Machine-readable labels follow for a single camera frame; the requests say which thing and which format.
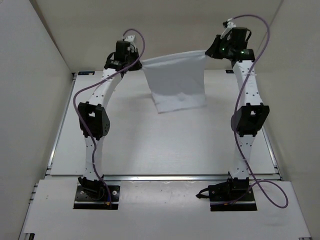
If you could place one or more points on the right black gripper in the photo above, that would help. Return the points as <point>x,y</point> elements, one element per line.
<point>212,52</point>

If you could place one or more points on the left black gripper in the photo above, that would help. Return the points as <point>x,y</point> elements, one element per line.
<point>137,66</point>

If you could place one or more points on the white skirt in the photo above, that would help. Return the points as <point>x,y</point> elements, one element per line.
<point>176,81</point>

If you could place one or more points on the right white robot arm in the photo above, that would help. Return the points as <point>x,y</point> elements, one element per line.
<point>250,112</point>

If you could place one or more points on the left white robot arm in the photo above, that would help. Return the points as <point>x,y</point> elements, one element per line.
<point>93,119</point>

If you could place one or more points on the right blue corner label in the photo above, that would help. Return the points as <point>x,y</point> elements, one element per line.
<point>229,71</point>

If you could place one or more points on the blue corner label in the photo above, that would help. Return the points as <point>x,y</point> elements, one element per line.
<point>85,73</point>
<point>229,71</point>

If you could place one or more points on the left blue corner label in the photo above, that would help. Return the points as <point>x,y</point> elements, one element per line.
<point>85,73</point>

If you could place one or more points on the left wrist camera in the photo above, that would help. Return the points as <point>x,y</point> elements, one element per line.
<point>131,39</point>

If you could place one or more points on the aluminium table rail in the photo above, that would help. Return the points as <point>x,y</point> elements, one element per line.
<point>166,178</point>

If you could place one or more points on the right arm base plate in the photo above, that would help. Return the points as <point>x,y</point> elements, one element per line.
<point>229,197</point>

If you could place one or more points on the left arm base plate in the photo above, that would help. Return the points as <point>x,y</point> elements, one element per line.
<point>88,200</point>

